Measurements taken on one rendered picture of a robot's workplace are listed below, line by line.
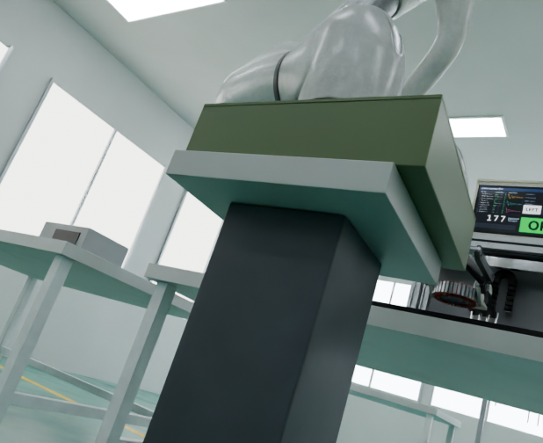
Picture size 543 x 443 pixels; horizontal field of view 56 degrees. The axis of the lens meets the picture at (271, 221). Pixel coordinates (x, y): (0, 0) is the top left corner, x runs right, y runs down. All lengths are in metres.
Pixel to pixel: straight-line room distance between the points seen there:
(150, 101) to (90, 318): 2.62
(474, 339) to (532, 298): 0.57
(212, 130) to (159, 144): 5.80
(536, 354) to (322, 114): 0.74
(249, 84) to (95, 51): 5.16
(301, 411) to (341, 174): 0.28
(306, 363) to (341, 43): 0.48
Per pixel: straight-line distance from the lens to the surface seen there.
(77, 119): 5.83
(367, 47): 0.83
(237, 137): 0.70
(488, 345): 1.22
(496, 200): 1.78
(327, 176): 0.60
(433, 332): 1.25
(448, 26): 1.30
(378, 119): 0.63
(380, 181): 0.57
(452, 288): 1.32
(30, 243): 2.19
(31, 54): 5.65
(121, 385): 1.76
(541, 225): 1.73
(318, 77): 0.81
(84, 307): 6.07
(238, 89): 0.97
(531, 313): 1.76
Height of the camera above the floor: 0.48
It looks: 17 degrees up
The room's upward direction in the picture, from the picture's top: 19 degrees clockwise
